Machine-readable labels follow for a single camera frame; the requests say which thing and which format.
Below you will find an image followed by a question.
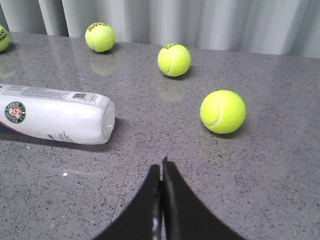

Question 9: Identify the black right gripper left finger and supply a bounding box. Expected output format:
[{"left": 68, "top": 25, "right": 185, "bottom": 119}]
[{"left": 95, "top": 164, "right": 161, "bottom": 240}]

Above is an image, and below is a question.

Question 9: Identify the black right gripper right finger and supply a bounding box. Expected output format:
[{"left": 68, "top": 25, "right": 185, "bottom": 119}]
[{"left": 162, "top": 157, "right": 243, "bottom": 240}]

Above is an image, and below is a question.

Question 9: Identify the white blue tennis ball can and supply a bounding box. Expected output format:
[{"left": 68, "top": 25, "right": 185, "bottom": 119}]
[{"left": 0, "top": 83, "right": 115, "bottom": 145}]

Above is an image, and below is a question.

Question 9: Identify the tennis ball at far right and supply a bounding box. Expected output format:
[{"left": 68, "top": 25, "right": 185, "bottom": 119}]
[{"left": 200, "top": 90, "right": 247, "bottom": 134}]

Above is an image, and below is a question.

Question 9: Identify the middle tennis ball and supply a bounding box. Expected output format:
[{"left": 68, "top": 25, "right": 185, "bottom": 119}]
[{"left": 85, "top": 22, "right": 116, "bottom": 53}]

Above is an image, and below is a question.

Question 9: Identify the tennis ball with Roland Garros print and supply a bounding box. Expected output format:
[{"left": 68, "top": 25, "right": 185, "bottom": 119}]
[{"left": 0, "top": 25, "right": 11, "bottom": 52}]

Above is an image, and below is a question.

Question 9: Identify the grey white curtain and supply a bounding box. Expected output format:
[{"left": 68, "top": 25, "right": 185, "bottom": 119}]
[{"left": 0, "top": 0, "right": 320, "bottom": 58}]

